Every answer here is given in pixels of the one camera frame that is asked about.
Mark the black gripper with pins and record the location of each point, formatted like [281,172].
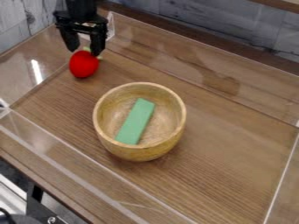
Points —
[95,26]

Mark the red toy strawberry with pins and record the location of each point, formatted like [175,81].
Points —
[83,63]

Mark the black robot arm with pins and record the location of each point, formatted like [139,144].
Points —
[82,8]

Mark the wooden bowl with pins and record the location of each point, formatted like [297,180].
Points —
[165,128]

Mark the green rectangular block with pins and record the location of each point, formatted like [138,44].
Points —
[137,121]

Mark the black metal table leg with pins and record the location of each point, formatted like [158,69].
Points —
[46,209]

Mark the clear acrylic corner bracket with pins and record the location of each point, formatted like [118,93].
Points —
[110,28]

